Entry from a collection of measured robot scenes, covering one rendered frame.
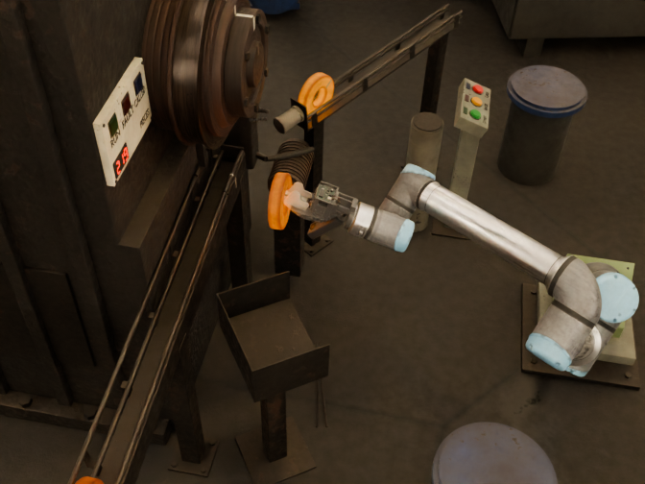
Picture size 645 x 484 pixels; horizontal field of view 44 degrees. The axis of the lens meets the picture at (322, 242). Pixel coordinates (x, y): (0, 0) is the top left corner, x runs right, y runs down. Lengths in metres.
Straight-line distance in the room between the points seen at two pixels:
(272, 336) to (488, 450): 0.64
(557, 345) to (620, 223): 1.56
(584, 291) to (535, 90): 1.48
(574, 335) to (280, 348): 0.74
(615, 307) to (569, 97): 1.07
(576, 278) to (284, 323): 0.76
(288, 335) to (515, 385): 1.01
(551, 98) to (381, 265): 0.95
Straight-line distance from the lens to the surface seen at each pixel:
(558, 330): 2.04
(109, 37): 1.85
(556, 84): 3.44
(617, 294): 2.62
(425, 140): 2.95
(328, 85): 2.75
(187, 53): 1.97
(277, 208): 2.10
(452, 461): 2.18
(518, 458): 2.22
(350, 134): 3.71
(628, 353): 2.92
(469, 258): 3.21
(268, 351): 2.12
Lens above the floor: 2.32
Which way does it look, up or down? 46 degrees down
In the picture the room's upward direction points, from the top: 2 degrees clockwise
